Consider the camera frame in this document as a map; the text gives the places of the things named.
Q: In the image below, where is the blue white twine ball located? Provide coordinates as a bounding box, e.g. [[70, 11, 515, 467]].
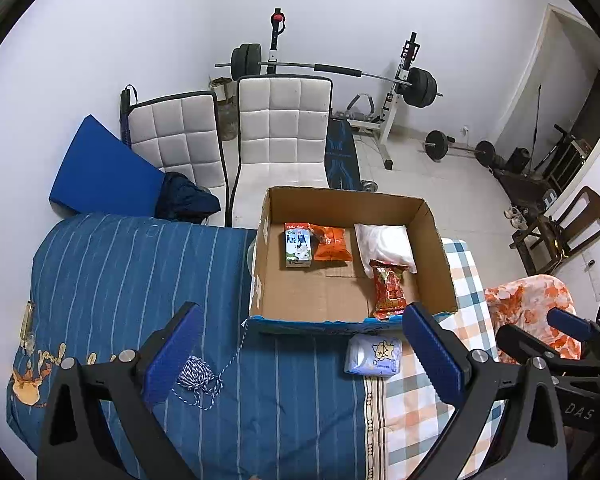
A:
[[171, 320, 248, 412]]

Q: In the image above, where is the light blue tissue pack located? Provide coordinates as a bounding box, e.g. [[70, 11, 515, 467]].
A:
[[344, 334, 402, 377]]

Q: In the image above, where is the red patterned snack bag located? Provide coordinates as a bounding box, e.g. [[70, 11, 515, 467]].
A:
[[370, 260, 407, 321]]

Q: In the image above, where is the white soft plastic bag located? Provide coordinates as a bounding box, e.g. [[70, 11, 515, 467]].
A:
[[354, 223, 417, 278]]

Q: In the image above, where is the orange snack bag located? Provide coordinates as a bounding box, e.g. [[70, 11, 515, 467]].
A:
[[309, 223, 352, 261]]

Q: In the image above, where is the pure milk carton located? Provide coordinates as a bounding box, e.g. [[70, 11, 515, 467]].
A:
[[284, 222, 313, 268]]

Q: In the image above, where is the plaid checked cloth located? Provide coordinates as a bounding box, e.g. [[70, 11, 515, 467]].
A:
[[363, 238, 498, 479]]

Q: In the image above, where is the blue striped bed sheet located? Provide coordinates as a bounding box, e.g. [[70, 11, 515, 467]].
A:
[[5, 211, 376, 480]]

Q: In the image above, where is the dark wooden chair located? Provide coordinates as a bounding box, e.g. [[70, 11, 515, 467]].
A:
[[509, 186, 600, 276]]

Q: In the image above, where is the black exercise machine in doorway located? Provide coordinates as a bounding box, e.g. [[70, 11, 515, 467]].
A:
[[489, 89, 592, 216]]

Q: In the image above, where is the open cardboard box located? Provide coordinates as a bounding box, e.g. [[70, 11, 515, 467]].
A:
[[247, 185, 460, 336]]

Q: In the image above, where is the dark navy clothing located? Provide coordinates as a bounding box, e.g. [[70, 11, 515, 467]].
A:
[[154, 172, 221, 224]]

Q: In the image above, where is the dumbbell on floor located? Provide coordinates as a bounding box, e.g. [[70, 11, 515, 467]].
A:
[[361, 180, 378, 193]]

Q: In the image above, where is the blue foam mat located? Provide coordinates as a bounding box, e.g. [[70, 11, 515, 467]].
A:
[[50, 115, 163, 217]]

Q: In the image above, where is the floor barbell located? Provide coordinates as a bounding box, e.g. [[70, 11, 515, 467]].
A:
[[422, 130, 495, 167]]

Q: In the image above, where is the black weight bench pad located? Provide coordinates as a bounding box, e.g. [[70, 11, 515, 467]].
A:
[[325, 118, 362, 191]]

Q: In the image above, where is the left white quilted chair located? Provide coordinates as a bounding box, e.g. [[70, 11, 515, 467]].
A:
[[120, 84, 230, 226]]

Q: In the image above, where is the white quilted chair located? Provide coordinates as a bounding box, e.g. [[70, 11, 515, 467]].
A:
[[230, 75, 332, 229], [120, 84, 230, 226]]

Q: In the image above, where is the white weight bench rack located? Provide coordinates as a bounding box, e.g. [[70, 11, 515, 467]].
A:
[[266, 6, 423, 172]]

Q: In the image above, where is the barbell on rack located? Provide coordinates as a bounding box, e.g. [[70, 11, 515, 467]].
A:
[[213, 44, 443, 108]]

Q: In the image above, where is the right white quilted chair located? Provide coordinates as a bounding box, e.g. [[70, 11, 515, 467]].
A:
[[230, 75, 332, 229]]

